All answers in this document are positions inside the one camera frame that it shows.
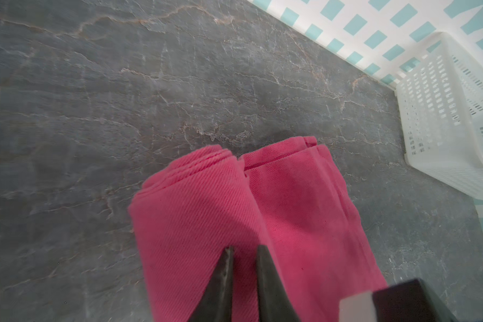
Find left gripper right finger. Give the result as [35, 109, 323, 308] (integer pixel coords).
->
[256, 245, 300, 322]

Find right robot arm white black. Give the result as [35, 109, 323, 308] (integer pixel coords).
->
[339, 279, 458, 322]

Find pink long pants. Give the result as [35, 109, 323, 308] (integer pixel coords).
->
[129, 137, 386, 321]

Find white plastic laundry basket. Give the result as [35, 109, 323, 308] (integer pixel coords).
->
[395, 34, 483, 200]

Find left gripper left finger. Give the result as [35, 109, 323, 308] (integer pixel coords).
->
[188, 246, 234, 322]

